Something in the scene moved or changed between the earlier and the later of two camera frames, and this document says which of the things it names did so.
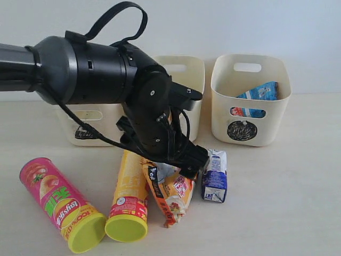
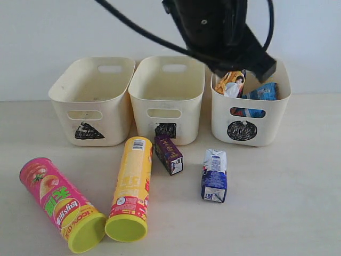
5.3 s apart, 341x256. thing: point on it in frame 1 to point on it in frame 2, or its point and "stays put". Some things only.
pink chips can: (83, 228) stays put
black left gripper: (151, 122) to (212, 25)
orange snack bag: (170, 191) to (231, 77)
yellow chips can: (128, 219) stays put
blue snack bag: (267, 91) stays put
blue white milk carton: (214, 182) stays put
